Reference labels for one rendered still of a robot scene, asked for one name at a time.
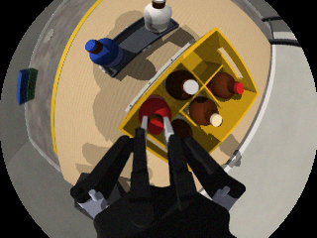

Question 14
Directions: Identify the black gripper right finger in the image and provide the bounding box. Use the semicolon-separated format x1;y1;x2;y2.
163;117;246;224

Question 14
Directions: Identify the red bottle with pale label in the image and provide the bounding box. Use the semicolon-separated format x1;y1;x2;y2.
139;94;171;135

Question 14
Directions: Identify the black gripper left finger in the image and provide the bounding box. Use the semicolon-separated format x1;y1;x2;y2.
70;116;154;228

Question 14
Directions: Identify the blue bottle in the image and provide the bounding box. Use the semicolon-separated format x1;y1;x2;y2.
85;38;125;67

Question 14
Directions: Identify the dark brown bottle with cream cap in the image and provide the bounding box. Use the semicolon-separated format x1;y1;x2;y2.
183;94;222;127

